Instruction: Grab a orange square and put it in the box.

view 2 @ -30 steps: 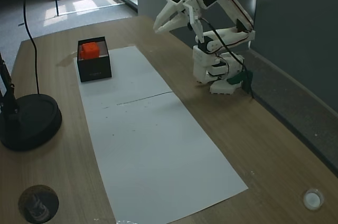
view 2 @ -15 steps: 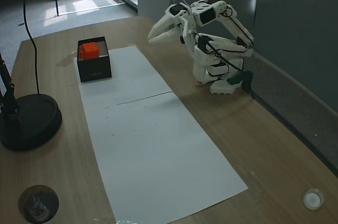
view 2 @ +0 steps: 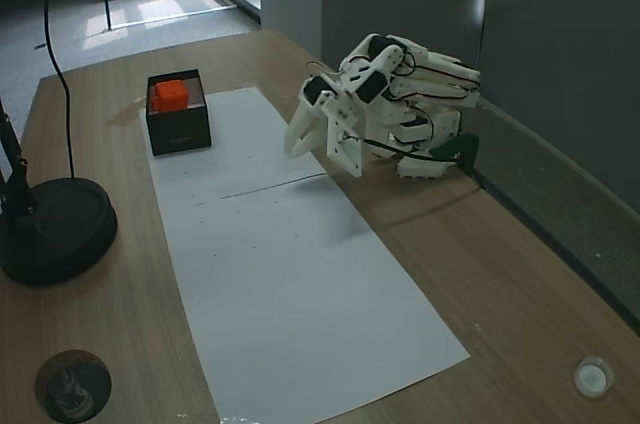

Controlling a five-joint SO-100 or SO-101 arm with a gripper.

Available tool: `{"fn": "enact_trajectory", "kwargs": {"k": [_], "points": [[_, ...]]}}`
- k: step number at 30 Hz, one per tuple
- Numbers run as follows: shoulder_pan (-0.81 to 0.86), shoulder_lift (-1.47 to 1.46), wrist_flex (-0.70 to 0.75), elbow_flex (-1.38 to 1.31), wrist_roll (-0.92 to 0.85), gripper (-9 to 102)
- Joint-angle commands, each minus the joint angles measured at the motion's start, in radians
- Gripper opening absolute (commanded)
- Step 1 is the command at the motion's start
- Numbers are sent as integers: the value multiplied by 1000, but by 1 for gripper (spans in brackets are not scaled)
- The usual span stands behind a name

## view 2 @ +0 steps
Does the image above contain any orange cube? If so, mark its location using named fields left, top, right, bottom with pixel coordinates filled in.
left=151, top=78, right=194, bottom=114

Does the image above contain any dark brown open box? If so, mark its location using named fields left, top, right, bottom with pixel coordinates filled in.
left=146, top=68, right=215, bottom=157

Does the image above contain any white paper sheet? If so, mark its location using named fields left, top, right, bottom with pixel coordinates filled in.
left=153, top=173, right=472, bottom=424
left=141, top=86, right=329, bottom=208

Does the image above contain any green table clamp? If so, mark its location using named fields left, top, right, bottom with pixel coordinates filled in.
left=430, top=132, right=480, bottom=173

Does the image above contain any black round-base stand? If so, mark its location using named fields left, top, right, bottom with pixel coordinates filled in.
left=0, top=93, right=119, bottom=287

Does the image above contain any white round cap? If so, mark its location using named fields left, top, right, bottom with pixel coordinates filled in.
left=573, top=355, right=615, bottom=399

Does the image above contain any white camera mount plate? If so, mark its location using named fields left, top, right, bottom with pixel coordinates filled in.
left=325, top=106, right=370, bottom=179

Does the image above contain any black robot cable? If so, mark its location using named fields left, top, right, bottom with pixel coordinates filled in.
left=344, top=132, right=484, bottom=190

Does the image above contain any black hanging cable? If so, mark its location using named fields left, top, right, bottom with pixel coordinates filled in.
left=43, top=0, right=77, bottom=181

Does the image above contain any round table cable hole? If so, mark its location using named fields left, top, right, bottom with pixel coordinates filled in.
left=33, top=349, right=113, bottom=424

